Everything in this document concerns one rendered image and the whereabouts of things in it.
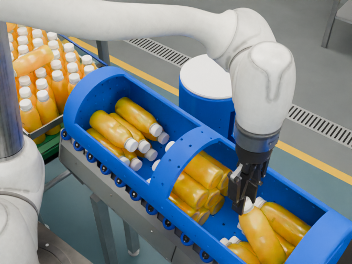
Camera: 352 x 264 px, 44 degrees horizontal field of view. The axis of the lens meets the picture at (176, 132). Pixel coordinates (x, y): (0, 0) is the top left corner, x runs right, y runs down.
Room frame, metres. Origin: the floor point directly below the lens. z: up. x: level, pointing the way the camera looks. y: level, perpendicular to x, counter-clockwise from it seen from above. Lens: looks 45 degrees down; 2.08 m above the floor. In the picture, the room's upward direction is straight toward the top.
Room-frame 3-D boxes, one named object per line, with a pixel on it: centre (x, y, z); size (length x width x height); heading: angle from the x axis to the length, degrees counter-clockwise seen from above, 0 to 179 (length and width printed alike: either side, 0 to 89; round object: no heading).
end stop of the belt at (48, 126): (1.22, 0.37, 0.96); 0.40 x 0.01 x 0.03; 135
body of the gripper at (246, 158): (0.61, -0.16, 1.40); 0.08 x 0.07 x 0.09; 135
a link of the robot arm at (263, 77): (0.62, -0.16, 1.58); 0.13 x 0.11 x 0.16; 4
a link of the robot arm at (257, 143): (0.61, -0.16, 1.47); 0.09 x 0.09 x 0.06
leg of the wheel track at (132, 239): (1.16, 0.22, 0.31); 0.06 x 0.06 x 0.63; 45
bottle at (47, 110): (1.18, 0.47, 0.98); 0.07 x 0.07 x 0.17
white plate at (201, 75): (1.34, -0.15, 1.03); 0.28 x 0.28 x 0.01
